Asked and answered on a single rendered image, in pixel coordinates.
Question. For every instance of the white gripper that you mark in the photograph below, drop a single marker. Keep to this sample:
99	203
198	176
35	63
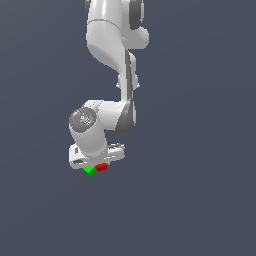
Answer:
113	153

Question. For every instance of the red cube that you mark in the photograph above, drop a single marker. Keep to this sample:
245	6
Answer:
101	166

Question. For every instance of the green cube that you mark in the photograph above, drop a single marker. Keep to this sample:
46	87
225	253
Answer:
89	170

